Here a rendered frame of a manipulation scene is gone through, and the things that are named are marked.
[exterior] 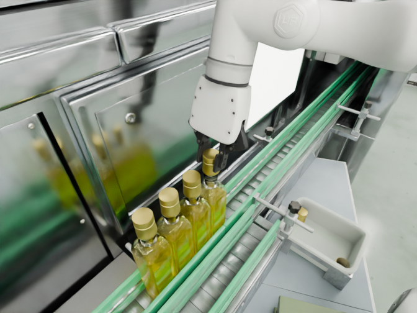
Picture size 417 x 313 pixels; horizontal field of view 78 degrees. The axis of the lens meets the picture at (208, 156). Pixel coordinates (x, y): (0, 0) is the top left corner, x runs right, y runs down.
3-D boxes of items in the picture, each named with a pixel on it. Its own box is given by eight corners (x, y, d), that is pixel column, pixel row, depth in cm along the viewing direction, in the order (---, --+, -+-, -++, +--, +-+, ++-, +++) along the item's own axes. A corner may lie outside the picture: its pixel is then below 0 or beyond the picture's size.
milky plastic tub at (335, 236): (295, 209, 92) (300, 193, 86) (360, 246, 81) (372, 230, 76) (270, 243, 82) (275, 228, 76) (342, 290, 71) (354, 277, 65)
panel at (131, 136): (289, 90, 112) (309, 0, 90) (296, 92, 111) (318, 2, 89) (114, 228, 60) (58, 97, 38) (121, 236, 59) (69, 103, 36)
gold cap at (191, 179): (192, 182, 53) (190, 166, 50) (205, 190, 51) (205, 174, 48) (179, 192, 50) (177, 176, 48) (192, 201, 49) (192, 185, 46)
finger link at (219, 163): (218, 141, 46) (211, 171, 50) (232, 148, 45) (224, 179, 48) (228, 136, 49) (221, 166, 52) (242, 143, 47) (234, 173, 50)
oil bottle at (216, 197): (208, 225, 73) (208, 171, 58) (224, 236, 70) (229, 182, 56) (195, 239, 69) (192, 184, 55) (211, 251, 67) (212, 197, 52)
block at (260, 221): (256, 226, 80) (259, 212, 75) (284, 244, 75) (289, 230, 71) (250, 234, 78) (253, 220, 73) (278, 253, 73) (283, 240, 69)
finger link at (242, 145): (228, 104, 44) (210, 123, 47) (255, 140, 43) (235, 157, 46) (232, 102, 45) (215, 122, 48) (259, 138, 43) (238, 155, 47)
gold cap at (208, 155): (210, 161, 55) (210, 145, 52) (223, 169, 53) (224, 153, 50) (198, 170, 53) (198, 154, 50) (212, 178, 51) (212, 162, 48)
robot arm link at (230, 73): (192, 53, 42) (189, 71, 43) (237, 67, 37) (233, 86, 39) (219, 53, 47) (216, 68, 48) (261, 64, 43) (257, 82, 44)
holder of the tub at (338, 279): (280, 203, 95) (285, 189, 90) (359, 247, 82) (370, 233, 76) (256, 235, 85) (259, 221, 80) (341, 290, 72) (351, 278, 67)
